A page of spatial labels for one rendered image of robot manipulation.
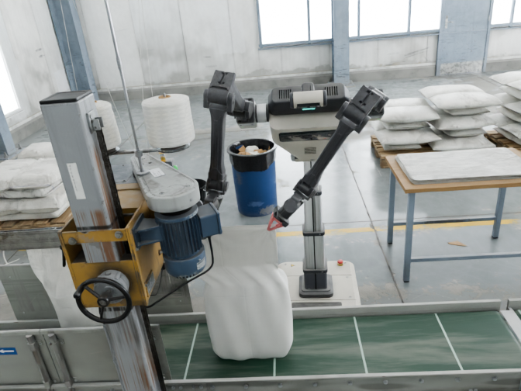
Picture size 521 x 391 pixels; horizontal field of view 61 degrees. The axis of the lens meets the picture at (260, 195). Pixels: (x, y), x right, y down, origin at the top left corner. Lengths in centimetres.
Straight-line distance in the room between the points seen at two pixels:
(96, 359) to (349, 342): 119
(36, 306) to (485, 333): 242
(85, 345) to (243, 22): 825
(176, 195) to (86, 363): 109
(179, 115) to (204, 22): 833
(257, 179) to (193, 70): 614
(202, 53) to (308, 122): 785
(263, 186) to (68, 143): 290
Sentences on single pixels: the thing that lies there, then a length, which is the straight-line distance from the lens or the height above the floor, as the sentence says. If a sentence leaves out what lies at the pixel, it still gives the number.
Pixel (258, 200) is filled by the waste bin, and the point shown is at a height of 18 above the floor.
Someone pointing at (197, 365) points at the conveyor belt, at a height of 38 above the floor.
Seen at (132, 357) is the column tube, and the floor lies 79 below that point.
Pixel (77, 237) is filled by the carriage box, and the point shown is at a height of 132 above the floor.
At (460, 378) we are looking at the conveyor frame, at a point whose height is 37.
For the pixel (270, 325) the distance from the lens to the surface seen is 212.
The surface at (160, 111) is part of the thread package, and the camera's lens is 152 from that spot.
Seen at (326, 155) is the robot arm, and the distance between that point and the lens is 171.
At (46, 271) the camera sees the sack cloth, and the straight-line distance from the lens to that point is 228.
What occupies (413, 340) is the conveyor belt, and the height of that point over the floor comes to 38.
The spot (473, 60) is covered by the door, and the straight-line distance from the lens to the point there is 1051.
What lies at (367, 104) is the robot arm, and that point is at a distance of 164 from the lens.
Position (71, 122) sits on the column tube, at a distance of 141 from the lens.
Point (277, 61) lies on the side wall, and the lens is 979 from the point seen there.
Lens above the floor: 200
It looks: 25 degrees down
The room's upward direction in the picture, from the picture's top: 5 degrees counter-clockwise
